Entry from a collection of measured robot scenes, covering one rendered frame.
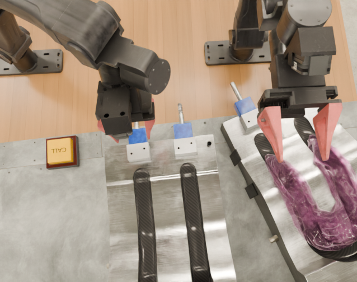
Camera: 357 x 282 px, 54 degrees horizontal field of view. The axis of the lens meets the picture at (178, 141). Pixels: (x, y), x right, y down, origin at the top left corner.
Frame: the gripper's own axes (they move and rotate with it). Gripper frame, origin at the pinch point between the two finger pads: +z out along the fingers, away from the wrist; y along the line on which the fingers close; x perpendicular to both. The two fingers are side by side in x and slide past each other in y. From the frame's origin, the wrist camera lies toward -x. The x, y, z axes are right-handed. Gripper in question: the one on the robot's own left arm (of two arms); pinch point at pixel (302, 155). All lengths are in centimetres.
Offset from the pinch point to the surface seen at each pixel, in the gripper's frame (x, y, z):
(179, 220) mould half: 31.1, -18.8, 7.8
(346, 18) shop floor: 122, 73, -96
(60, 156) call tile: 36, -48, -9
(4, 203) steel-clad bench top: 40, -63, 2
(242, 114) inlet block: 33.1, -2.4, -16.9
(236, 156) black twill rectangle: 35.0, -4.4, -6.8
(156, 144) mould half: 30.8, -23.5, -9.9
